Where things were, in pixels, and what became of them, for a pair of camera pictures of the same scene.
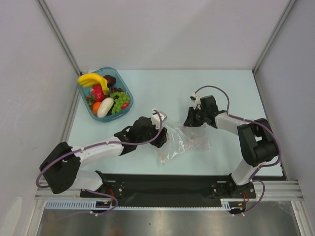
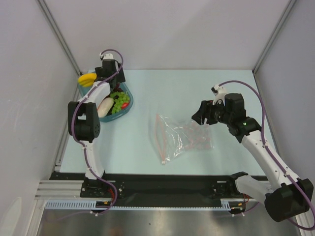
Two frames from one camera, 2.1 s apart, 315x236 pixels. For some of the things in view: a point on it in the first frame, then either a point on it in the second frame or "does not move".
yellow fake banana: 89,79 does not move
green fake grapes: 123,97 does not move
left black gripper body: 157,141 -> 119,77
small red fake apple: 124,105 does not move
